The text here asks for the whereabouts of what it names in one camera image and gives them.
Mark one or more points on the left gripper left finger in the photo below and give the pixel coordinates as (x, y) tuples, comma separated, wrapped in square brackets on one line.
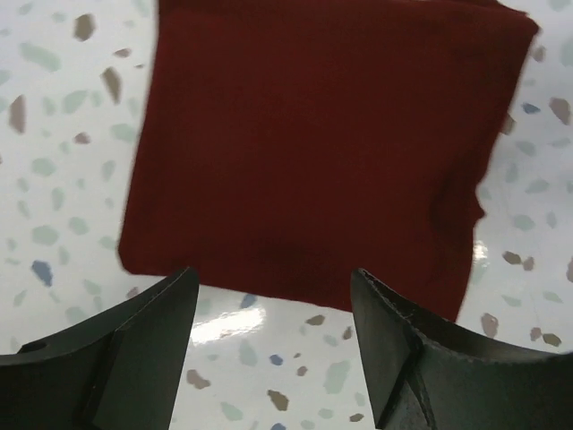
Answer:
[(119, 369)]

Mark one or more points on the dark red t shirt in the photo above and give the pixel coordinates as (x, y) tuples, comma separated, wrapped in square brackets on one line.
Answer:
[(287, 143)]

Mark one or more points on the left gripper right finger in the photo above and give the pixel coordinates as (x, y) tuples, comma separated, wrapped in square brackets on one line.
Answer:
[(425, 372)]

